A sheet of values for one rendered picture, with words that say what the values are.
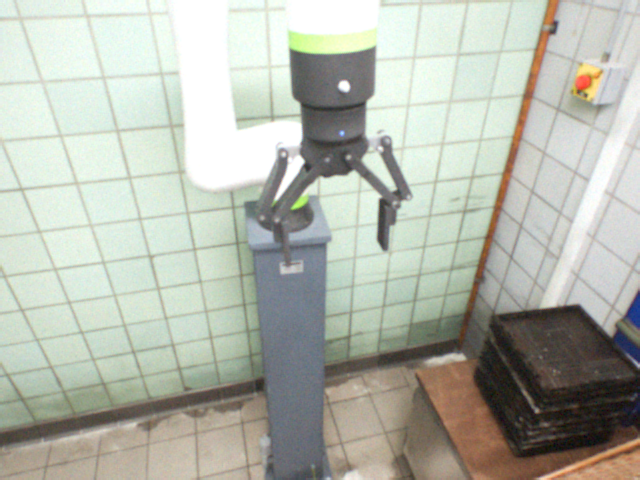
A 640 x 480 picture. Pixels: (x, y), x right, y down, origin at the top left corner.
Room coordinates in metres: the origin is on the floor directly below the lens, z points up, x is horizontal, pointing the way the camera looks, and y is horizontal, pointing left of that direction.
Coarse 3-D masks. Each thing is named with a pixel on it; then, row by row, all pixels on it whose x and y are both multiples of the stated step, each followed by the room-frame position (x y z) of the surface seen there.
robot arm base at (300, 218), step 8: (296, 208) 0.95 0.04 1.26; (304, 208) 0.96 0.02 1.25; (288, 216) 0.94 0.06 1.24; (296, 216) 0.94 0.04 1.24; (304, 216) 0.97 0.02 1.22; (312, 216) 0.98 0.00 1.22; (264, 224) 0.94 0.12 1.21; (288, 224) 0.93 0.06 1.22; (296, 224) 0.93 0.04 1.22; (304, 224) 0.94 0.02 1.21
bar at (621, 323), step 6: (624, 318) 0.66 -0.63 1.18; (618, 324) 0.65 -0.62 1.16; (624, 324) 0.64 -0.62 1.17; (630, 324) 0.64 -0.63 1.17; (624, 330) 0.63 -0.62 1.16; (630, 330) 0.63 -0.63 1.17; (636, 330) 0.62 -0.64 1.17; (624, 336) 0.63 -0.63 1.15; (630, 336) 0.62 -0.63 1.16; (636, 336) 0.61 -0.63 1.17; (636, 342) 0.60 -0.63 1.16
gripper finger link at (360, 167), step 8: (344, 152) 0.49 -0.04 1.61; (352, 160) 0.49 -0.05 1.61; (360, 168) 0.49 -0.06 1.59; (368, 168) 0.51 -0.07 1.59; (368, 176) 0.50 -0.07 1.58; (376, 176) 0.51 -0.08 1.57; (376, 184) 0.50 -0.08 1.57; (384, 184) 0.51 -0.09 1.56; (384, 192) 0.50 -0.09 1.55; (392, 200) 0.50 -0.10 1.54
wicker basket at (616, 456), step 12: (624, 444) 0.61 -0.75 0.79; (636, 444) 0.61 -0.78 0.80; (600, 456) 0.59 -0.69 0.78; (612, 456) 0.60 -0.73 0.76; (624, 456) 0.61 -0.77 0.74; (636, 456) 0.62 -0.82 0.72; (564, 468) 0.57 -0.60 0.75; (576, 468) 0.57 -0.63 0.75; (588, 468) 0.59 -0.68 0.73; (600, 468) 0.60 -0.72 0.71; (612, 468) 0.61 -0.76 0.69; (624, 468) 0.62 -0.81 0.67; (636, 468) 0.63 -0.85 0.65
